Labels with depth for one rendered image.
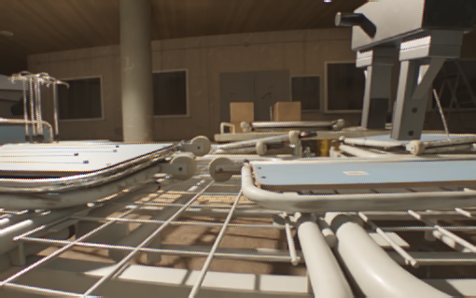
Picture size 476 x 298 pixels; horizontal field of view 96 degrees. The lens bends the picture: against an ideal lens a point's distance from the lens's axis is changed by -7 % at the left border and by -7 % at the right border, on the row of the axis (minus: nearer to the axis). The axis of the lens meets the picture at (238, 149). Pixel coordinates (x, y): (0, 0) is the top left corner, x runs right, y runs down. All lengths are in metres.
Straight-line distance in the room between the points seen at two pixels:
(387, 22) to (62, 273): 0.45
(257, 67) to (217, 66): 1.11
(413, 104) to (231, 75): 6.35
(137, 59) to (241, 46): 2.94
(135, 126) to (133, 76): 0.97
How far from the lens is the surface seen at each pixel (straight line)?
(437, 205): 0.39
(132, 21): 5.33
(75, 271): 0.35
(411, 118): 0.29
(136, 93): 4.92
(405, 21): 0.28
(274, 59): 6.65
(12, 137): 3.02
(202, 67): 6.84
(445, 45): 0.27
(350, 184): 0.39
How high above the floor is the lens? 0.61
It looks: 4 degrees down
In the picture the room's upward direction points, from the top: 1 degrees counter-clockwise
